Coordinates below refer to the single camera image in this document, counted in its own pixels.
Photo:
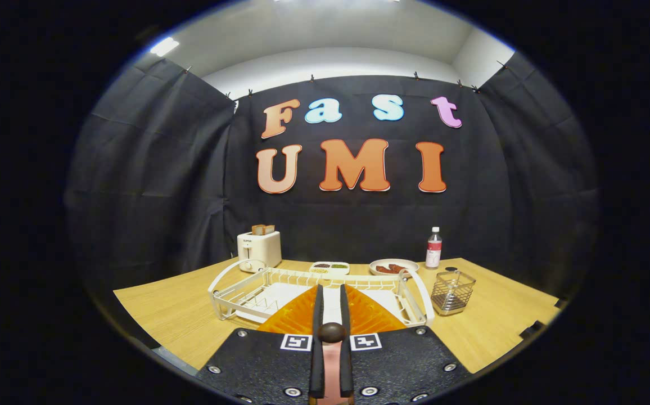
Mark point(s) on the clear bottle with red label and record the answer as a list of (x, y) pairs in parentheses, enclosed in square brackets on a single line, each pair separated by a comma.
[(433, 253)]

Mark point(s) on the white toaster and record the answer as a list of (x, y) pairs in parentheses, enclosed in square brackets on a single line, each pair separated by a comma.
[(263, 250)]

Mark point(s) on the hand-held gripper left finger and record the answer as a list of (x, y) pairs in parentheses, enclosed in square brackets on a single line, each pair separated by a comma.
[(317, 365)]

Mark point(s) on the white round food plate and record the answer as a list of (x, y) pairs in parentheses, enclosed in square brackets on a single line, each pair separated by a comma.
[(395, 261)]

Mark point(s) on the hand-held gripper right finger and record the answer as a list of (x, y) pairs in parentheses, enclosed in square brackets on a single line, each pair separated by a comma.
[(346, 365)]

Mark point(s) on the brown meat slice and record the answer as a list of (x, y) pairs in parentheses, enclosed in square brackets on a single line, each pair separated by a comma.
[(398, 268), (384, 269)]

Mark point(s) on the black backdrop cloth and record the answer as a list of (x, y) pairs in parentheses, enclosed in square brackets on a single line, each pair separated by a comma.
[(359, 225)]

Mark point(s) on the black table edge bracket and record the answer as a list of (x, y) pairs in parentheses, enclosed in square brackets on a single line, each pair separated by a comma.
[(533, 329)]

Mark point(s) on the white sectioned bean dish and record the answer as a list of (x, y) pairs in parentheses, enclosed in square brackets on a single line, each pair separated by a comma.
[(329, 267)]

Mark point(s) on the toasted bread slice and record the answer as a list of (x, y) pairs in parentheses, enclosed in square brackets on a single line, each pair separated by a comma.
[(257, 229), (270, 229)]

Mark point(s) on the ceiling light panel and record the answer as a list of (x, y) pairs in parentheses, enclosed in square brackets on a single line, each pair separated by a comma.
[(165, 46)]

